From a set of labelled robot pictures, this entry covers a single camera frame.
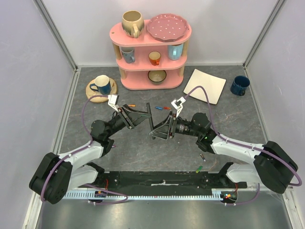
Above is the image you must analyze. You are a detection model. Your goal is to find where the small orange cup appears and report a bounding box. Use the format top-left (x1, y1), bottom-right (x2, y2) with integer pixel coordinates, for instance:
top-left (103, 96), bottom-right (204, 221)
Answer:
top-left (148, 51), bottom-right (161, 66)

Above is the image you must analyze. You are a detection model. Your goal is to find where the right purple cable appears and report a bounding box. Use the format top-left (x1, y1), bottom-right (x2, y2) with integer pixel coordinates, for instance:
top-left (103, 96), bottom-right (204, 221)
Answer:
top-left (184, 86), bottom-right (303, 206)

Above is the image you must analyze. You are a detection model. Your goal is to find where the blue mug cream interior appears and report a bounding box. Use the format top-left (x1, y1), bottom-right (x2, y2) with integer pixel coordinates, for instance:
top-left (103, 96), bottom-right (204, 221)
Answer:
top-left (89, 75), bottom-right (112, 95)

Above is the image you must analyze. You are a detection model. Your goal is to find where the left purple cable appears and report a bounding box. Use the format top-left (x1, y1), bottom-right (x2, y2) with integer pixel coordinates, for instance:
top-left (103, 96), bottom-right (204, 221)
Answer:
top-left (40, 94), bottom-right (129, 206)

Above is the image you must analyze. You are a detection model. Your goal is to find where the white cable duct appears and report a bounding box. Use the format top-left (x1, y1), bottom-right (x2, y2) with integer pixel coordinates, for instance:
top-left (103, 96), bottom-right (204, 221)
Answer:
top-left (63, 189), bottom-right (226, 200)

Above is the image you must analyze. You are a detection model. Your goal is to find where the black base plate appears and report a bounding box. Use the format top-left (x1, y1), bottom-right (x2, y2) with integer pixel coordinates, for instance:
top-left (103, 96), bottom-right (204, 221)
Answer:
top-left (92, 171), bottom-right (247, 196)

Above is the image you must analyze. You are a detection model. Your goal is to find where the pink dotted plate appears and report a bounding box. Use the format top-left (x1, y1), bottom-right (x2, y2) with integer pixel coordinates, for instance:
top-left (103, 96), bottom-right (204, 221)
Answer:
top-left (147, 13), bottom-right (189, 42)

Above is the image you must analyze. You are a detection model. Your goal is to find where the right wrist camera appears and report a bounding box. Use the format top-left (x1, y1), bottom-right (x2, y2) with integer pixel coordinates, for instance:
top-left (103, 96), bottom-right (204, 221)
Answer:
top-left (171, 96), bottom-right (186, 117)

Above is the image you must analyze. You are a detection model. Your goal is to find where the green battery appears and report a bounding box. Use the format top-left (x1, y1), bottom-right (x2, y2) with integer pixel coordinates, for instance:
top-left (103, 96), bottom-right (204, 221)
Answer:
top-left (195, 166), bottom-right (203, 173)

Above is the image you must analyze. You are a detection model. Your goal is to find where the square white plate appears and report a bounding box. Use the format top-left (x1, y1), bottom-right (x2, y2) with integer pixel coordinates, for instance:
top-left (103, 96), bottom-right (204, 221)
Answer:
top-left (183, 69), bottom-right (226, 104)

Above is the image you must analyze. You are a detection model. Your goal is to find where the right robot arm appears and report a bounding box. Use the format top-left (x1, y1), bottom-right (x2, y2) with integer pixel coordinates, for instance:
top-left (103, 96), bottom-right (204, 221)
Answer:
top-left (149, 112), bottom-right (298, 194)

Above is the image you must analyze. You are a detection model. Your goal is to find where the beige ceramic mug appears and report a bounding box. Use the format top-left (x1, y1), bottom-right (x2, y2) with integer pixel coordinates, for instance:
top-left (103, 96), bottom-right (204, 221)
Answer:
top-left (122, 10), bottom-right (145, 38)

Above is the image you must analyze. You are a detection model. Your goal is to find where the dark patterned bowl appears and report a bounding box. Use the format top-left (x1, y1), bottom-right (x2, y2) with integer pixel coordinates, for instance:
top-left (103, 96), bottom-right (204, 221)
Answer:
top-left (148, 70), bottom-right (167, 85)

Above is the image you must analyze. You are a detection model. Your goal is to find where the dark blue mug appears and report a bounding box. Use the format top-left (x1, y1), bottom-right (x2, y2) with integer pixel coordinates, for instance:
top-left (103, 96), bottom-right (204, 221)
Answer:
top-left (230, 75), bottom-right (250, 96)

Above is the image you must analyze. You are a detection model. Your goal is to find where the purple cable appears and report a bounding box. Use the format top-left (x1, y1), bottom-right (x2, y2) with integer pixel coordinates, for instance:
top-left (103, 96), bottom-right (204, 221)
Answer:
top-left (40, 94), bottom-right (129, 206)
top-left (184, 86), bottom-right (303, 206)

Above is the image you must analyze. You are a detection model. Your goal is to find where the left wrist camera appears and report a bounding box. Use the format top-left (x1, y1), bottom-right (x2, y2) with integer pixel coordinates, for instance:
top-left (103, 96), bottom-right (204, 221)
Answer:
top-left (108, 94), bottom-right (120, 112)

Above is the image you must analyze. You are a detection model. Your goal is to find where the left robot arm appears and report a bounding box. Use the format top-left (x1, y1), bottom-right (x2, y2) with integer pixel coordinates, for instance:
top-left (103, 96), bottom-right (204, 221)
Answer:
top-left (29, 104), bottom-right (152, 204)

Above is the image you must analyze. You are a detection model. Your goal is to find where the beige round saucer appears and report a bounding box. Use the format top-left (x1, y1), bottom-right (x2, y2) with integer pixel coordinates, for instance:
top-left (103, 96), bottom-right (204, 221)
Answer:
top-left (85, 78), bottom-right (118, 103)

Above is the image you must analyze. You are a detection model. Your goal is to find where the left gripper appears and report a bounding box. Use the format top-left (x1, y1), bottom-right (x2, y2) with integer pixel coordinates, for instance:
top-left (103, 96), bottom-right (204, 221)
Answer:
top-left (105, 104), bottom-right (152, 138)

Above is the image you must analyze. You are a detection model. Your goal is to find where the black remote control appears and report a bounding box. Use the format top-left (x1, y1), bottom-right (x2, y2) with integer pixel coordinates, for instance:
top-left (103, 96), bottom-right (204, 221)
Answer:
top-left (146, 103), bottom-right (154, 131)

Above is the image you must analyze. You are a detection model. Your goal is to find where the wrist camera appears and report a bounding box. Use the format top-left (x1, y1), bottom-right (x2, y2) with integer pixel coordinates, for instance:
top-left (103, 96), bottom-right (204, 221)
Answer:
top-left (108, 94), bottom-right (120, 112)
top-left (171, 96), bottom-right (186, 117)

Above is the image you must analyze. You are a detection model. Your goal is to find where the light blue mug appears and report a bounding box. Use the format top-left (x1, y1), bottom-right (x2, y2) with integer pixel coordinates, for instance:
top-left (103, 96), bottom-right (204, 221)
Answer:
top-left (167, 43), bottom-right (183, 61)

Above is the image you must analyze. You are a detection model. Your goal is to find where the pink three-tier shelf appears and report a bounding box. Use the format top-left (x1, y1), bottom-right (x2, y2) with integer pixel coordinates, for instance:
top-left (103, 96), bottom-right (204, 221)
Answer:
top-left (110, 22), bottom-right (192, 90)

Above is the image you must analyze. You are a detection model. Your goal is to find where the grey blue mug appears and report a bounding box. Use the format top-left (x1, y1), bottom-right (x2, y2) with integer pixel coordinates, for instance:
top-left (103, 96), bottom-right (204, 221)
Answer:
top-left (121, 47), bottom-right (135, 63)

